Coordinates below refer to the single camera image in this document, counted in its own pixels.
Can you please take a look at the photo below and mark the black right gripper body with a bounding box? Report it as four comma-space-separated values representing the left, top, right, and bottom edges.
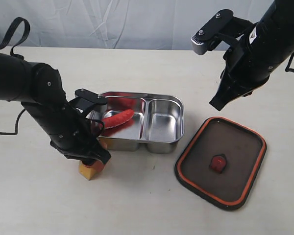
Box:
209, 46, 270, 111

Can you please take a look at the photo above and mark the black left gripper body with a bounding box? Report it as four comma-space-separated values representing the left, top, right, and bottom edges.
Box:
50, 107, 111, 165

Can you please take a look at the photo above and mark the yellow toy cheese wedge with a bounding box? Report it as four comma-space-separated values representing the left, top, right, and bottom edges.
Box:
78, 161, 103, 180

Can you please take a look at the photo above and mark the red toy sausage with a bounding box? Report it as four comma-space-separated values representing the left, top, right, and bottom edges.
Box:
102, 109, 135, 129

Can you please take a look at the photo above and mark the dark transparent lunch box lid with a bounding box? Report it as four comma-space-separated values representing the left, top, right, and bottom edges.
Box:
174, 117, 267, 211

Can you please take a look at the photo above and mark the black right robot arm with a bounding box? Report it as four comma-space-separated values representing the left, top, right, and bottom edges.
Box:
210, 0, 294, 111

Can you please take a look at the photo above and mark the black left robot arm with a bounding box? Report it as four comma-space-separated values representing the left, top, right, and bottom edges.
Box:
0, 53, 111, 165

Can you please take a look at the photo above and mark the stainless steel lunch box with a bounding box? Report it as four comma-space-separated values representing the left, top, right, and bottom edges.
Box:
89, 92, 184, 154

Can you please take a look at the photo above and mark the blue-grey backdrop cloth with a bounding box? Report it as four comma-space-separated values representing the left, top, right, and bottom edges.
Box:
0, 0, 271, 50

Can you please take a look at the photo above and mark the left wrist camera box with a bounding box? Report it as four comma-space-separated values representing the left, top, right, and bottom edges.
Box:
72, 89, 108, 120

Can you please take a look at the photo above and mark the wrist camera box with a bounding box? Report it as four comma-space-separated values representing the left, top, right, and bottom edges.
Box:
191, 9, 234, 55
72, 89, 108, 120

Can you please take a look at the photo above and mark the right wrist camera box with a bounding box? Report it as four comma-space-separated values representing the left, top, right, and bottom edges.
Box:
191, 9, 234, 55

